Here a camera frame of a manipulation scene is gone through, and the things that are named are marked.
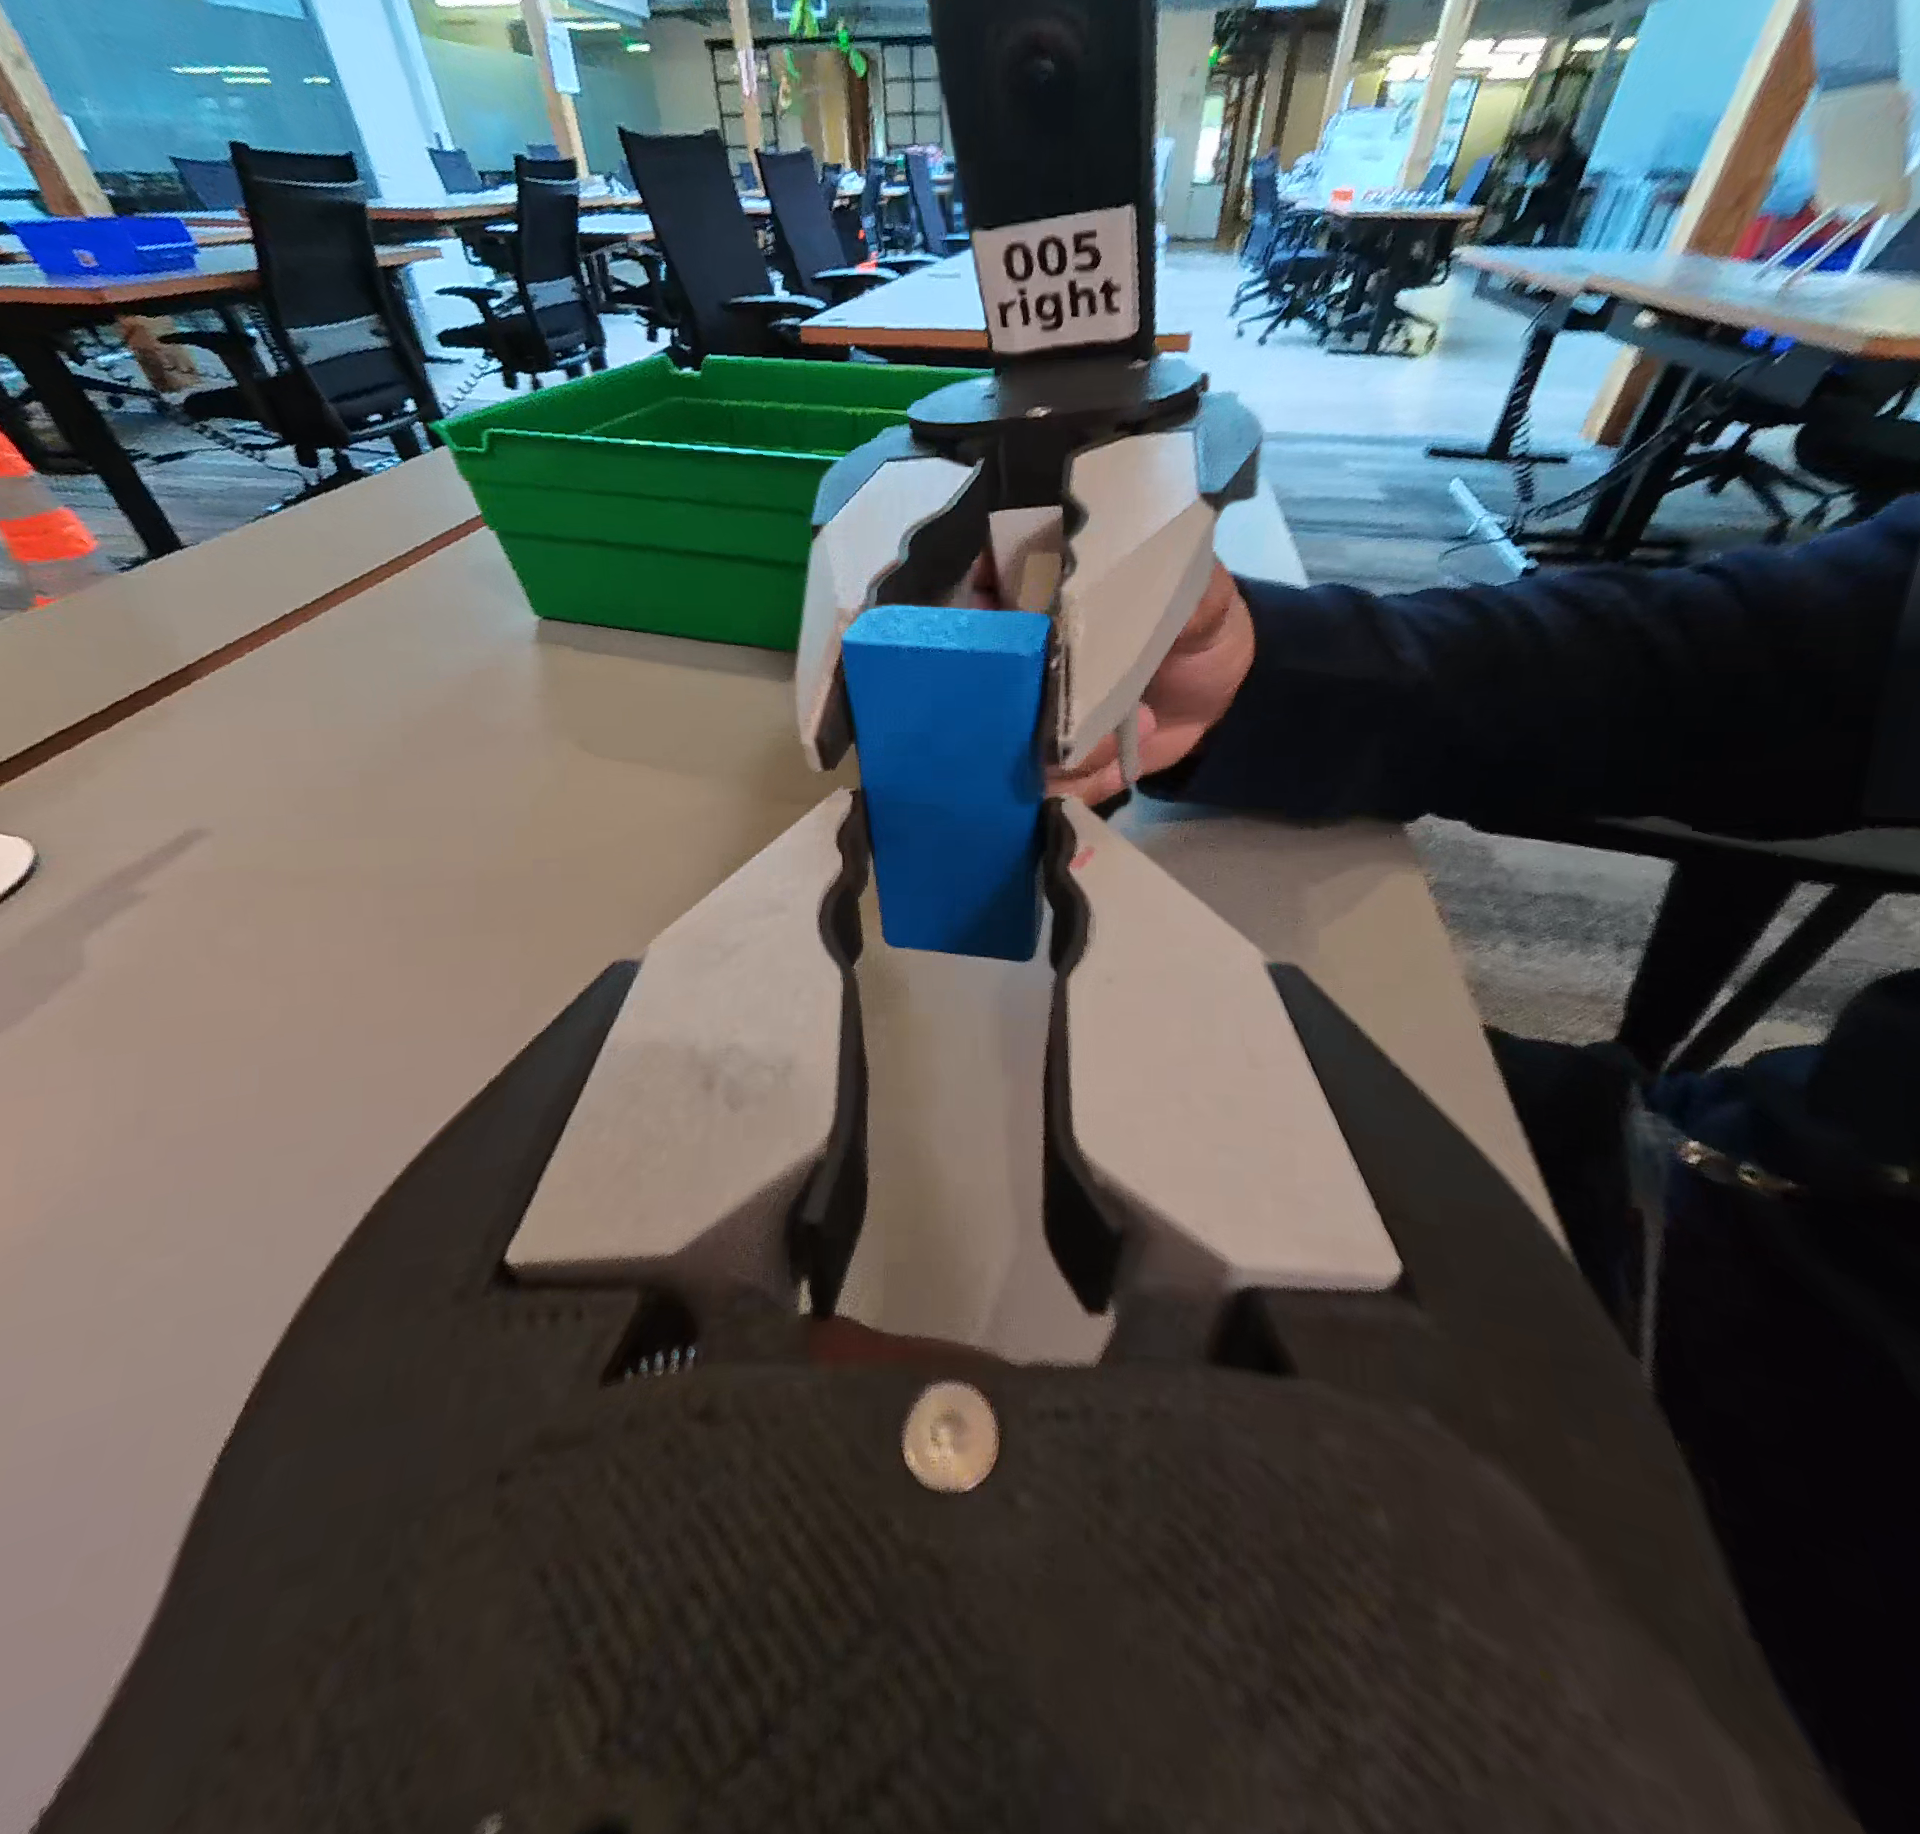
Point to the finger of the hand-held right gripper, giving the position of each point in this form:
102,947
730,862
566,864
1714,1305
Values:
856,558
1135,574

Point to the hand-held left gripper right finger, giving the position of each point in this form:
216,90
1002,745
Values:
1212,1114

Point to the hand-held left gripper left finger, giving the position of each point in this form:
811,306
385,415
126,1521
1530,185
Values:
675,1114

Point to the green plastic bin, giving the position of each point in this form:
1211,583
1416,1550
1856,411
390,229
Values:
646,545

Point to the blue rectangular wooden block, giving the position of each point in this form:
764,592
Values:
945,785

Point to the person's right hand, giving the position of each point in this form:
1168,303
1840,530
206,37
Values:
1197,679

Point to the green hanging decoration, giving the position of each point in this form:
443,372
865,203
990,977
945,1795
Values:
817,43

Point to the person's dark clothed lap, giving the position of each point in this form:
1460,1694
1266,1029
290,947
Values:
1771,1338

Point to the brown-edged office desk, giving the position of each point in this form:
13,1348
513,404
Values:
269,274
1724,288

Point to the orange traffic cone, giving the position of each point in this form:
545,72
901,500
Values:
45,538

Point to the small blue bins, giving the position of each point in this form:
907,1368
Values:
108,248

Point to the wooden post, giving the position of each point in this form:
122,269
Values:
545,50
45,126
1757,141

